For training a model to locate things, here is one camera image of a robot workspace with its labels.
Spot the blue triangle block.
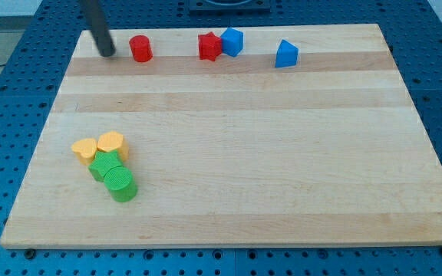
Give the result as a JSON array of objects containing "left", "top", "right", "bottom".
[{"left": 275, "top": 40, "right": 299, "bottom": 68}]

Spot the red star block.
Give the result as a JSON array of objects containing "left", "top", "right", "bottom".
[{"left": 198, "top": 32, "right": 222, "bottom": 61}]

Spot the blue cube block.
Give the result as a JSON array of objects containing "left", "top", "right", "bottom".
[{"left": 221, "top": 28, "right": 244, "bottom": 57}]

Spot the green cylinder block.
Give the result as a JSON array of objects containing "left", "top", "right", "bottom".
[{"left": 104, "top": 166, "right": 137, "bottom": 202}]

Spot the light wooden board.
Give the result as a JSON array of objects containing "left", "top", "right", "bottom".
[{"left": 0, "top": 24, "right": 442, "bottom": 249}]

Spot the yellow pentagon block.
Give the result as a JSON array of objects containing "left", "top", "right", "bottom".
[{"left": 97, "top": 131, "right": 129, "bottom": 161}]

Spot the green star block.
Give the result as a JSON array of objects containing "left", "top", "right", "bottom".
[{"left": 88, "top": 150, "right": 123, "bottom": 182}]

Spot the red cylinder block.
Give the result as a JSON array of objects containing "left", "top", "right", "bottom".
[{"left": 129, "top": 35, "right": 153, "bottom": 63}]

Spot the yellow heart block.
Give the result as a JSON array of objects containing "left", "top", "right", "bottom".
[{"left": 71, "top": 138, "right": 97, "bottom": 166}]

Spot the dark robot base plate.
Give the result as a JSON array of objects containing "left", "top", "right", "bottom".
[{"left": 187, "top": 0, "right": 271, "bottom": 13}]

